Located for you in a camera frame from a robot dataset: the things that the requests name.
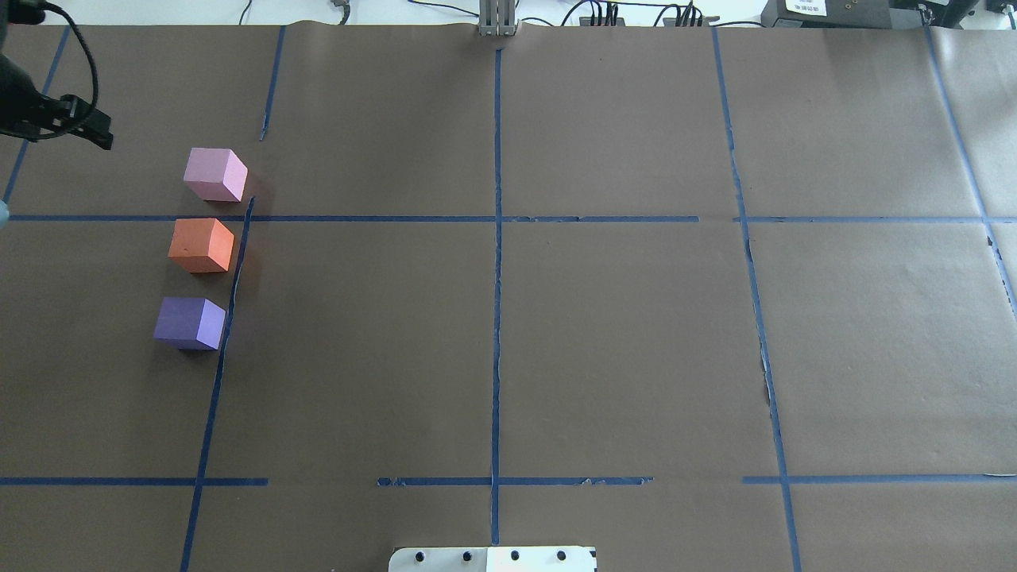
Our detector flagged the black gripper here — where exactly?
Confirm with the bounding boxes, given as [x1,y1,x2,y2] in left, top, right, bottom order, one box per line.
[1,55,114,151]

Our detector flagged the orange foam cube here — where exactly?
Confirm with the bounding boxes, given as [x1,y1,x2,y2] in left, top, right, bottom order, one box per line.
[168,218,235,274]

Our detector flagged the pink foam cube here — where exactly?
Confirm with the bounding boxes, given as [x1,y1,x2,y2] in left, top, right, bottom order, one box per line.
[183,146,249,203]

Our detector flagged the purple foam cube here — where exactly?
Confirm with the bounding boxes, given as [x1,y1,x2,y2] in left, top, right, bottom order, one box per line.
[153,297,226,351]

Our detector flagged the black equipment box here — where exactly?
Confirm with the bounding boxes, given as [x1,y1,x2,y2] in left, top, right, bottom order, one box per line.
[760,1,936,28]

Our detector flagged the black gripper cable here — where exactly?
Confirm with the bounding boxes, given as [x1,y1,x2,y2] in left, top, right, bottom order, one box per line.
[16,0,99,142]

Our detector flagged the grey aluminium frame post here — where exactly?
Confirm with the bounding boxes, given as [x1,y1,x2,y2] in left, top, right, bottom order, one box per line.
[478,0,519,37]

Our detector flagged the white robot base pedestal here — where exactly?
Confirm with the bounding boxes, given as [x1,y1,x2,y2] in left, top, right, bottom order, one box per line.
[388,544,598,571]

